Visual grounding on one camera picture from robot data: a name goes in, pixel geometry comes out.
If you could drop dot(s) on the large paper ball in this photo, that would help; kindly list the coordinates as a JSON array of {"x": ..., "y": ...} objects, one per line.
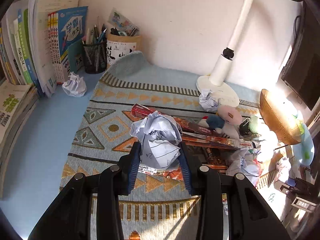
[{"x": 244, "y": 161}]

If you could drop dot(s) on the small paper ball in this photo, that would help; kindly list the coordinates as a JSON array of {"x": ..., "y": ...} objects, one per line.
[{"x": 75, "y": 86}]

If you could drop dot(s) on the round blue glass side table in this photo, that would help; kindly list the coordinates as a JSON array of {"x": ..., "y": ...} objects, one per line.
[{"x": 304, "y": 151}]

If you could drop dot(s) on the black keychain figure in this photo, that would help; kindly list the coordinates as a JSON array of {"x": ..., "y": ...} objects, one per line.
[{"x": 244, "y": 127}]

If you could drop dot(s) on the dark red long box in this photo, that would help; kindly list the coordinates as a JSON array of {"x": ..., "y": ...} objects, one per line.
[{"x": 188, "y": 126}]

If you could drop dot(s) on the beige calligraphy pen cup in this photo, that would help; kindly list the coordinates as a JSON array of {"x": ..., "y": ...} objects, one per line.
[{"x": 119, "y": 46}]

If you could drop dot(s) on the row of upright books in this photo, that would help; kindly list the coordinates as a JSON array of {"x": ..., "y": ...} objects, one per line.
[{"x": 42, "y": 31}]

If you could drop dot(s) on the blue white cat plush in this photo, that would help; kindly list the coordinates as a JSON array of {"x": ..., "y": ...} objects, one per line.
[{"x": 220, "y": 126}]

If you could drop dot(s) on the orange printed long box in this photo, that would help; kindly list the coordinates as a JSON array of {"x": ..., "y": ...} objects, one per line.
[{"x": 219, "y": 142}]

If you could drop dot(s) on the paper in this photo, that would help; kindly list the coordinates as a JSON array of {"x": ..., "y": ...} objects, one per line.
[{"x": 207, "y": 102}]

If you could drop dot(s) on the stack of flat books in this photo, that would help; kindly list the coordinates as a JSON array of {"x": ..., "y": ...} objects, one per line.
[{"x": 17, "y": 102}]

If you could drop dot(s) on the white paper ball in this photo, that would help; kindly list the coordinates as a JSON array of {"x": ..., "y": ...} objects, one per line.
[{"x": 159, "y": 135}]

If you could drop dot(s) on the patterned woven table mat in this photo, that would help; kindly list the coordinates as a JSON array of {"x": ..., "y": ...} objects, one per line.
[{"x": 159, "y": 206}]

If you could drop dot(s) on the pink dango skewer plush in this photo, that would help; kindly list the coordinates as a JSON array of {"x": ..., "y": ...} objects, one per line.
[{"x": 230, "y": 114}]

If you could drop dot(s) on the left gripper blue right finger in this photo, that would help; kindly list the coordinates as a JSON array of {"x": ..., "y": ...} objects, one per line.
[{"x": 185, "y": 162}]

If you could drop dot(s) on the black mesh pen holder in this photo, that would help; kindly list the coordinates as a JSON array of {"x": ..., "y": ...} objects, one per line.
[{"x": 95, "y": 57}]

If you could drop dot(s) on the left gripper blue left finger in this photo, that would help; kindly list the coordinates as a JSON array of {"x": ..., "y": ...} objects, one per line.
[{"x": 133, "y": 167}]

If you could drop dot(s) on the black wall monitor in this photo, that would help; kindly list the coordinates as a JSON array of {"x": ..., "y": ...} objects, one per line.
[{"x": 301, "y": 72}]

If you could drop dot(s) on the white desk lamp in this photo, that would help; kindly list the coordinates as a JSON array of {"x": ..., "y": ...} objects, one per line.
[{"x": 214, "y": 83}]

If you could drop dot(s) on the brown ribbed wicker bowl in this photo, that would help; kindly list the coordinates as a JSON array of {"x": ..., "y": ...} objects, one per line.
[{"x": 277, "y": 115}]

